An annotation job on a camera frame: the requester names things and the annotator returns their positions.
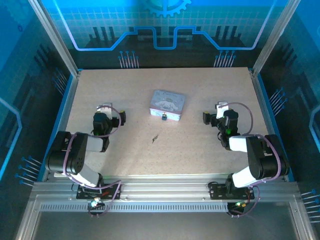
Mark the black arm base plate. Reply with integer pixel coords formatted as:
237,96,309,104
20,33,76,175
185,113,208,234
75,183,122,201
208,181,256,201

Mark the cartoon print tin box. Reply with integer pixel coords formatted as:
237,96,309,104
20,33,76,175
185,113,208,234
148,89,187,122

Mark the aluminium front rail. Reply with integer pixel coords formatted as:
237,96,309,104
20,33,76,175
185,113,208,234
31,180,300,201

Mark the aluminium frame post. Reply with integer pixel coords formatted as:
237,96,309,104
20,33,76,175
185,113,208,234
27,0,81,77
251,0,302,77

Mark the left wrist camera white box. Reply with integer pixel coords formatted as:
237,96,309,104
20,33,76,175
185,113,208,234
96,102,113,117

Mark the slotted grey cable duct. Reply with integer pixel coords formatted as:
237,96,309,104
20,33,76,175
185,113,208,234
39,203,237,212

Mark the aluminium side rail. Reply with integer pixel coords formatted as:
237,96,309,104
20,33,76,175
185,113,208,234
249,71,291,182
41,71,82,182

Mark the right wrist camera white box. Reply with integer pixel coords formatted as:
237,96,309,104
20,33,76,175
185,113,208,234
216,100,230,119

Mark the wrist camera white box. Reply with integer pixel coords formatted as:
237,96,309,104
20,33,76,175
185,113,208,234
216,100,230,119
96,102,113,117

